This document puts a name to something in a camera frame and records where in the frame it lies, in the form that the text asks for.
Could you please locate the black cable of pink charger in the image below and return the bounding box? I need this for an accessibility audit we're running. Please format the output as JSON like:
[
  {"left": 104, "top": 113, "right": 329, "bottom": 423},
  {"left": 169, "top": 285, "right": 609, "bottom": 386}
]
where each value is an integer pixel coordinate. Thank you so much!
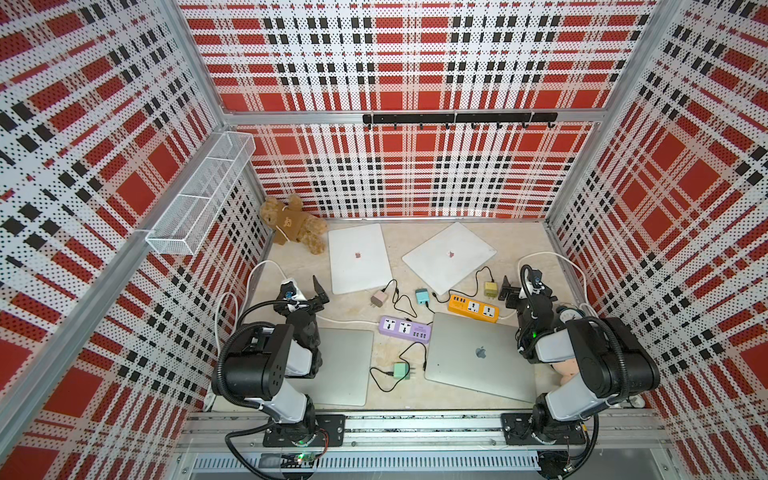
[{"left": 383, "top": 278, "right": 419, "bottom": 320}]

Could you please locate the silver apple laptop front right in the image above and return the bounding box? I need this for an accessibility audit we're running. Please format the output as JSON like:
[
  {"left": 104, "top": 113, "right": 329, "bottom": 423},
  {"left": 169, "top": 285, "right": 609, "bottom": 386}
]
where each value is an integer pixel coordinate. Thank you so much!
[{"left": 425, "top": 313, "right": 536, "bottom": 403}]

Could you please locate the yellow charger adapter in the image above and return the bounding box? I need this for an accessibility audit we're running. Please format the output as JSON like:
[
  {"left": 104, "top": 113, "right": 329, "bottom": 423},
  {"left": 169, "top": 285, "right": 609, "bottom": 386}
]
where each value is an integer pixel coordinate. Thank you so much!
[{"left": 484, "top": 281, "right": 499, "bottom": 299}]

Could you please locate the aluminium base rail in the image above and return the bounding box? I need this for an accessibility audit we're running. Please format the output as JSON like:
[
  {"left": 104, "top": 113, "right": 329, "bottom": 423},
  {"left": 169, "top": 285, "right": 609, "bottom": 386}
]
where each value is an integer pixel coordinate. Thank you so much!
[{"left": 173, "top": 409, "right": 673, "bottom": 480}]

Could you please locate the white laptop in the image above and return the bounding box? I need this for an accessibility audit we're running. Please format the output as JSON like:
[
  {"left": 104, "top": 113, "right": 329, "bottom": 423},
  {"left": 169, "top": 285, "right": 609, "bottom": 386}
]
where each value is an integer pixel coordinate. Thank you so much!
[
  {"left": 402, "top": 222, "right": 497, "bottom": 295},
  {"left": 328, "top": 224, "right": 392, "bottom": 295}
]

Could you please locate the brown teddy bear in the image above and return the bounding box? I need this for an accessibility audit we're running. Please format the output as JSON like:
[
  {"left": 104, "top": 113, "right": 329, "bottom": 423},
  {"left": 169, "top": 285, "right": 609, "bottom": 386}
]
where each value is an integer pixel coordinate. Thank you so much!
[{"left": 259, "top": 194, "right": 328, "bottom": 255}]

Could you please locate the green charger adapter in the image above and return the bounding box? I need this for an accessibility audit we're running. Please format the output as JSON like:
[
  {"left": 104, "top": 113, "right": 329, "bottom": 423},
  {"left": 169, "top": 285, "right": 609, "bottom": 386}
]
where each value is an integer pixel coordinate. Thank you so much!
[{"left": 392, "top": 362, "right": 411, "bottom": 380}]

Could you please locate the white wire mesh shelf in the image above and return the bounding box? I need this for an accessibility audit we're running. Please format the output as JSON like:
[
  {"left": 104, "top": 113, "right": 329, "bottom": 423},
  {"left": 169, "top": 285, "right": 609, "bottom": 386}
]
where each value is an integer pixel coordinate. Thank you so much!
[{"left": 146, "top": 131, "right": 255, "bottom": 256}]

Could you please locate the white laptop back left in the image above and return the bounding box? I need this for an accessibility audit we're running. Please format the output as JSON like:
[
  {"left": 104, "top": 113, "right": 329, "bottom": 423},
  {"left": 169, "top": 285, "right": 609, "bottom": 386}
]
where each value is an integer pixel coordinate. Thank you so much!
[{"left": 328, "top": 224, "right": 392, "bottom": 295}]

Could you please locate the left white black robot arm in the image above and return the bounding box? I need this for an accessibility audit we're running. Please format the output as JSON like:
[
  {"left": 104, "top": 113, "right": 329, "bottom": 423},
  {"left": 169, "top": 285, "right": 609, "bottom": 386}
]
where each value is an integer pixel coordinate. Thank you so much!
[{"left": 212, "top": 280, "right": 329, "bottom": 446}]

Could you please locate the orange power strip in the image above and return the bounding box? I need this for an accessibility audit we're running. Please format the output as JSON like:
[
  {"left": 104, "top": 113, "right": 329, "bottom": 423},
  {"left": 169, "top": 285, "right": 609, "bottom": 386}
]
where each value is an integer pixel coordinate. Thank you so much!
[{"left": 447, "top": 294, "right": 499, "bottom": 323}]

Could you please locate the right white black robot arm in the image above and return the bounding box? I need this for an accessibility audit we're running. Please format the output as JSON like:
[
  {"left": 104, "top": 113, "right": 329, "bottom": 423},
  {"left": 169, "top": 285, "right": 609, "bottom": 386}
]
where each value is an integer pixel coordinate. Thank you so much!
[{"left": 515, "top": 264, "right": 661, "bottom": 445}]

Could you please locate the black hook rail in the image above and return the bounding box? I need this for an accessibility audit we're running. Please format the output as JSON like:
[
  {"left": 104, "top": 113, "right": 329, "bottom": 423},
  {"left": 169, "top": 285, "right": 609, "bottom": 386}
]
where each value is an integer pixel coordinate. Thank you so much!
[{"left": 362, "top": 112, "right": 559, "bottom": 126}]

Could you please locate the purple power strip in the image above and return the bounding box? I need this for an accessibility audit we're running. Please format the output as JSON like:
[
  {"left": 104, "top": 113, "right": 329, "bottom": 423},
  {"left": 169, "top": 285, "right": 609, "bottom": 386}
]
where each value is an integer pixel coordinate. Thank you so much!
[{"left": 378, "top": 316, "right": 432, "bottom": 344}]

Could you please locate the white laptop back right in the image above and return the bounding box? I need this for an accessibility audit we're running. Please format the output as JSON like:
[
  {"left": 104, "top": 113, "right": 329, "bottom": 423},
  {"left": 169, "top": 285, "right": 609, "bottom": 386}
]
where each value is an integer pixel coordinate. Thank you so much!
[{"left": 402, "top": 222, "right": 497, "bottom": 295}]

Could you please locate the cartoon boy plush doll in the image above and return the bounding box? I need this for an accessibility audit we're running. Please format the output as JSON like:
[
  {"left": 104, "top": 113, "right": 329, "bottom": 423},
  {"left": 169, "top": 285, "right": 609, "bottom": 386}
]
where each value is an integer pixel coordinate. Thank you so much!
[{"left": 552, "top": 358, "right": 580, "bottom": 385}]

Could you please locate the teal alarm clock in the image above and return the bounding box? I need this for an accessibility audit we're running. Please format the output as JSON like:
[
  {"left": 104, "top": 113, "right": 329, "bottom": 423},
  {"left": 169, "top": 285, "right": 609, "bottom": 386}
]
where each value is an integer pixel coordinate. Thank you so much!
[{"left": 556, "top": 305, "right": 586, "bottom": 323}]

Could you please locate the silver laptop front left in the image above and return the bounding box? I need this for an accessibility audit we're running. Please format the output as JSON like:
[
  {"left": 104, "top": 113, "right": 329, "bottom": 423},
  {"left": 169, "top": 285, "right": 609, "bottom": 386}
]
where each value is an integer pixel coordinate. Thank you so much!
[{"left": 290, "top": 328, "right": 374, "bottom": 407}]

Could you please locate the pink charger adapter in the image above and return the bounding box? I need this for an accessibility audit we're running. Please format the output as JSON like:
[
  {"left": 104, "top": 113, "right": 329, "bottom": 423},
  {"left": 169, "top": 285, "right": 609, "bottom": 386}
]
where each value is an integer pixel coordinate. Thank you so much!
[{"left": 370, "top": 290, "right": 389, "bottom": 308}]

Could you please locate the black cable of yellow charger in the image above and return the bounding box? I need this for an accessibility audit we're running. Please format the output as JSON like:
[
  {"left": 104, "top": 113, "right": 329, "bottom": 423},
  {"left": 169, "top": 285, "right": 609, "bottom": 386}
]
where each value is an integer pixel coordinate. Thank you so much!
[{"left": 433, "top": 266, "right": 496, "bottom": 304}]

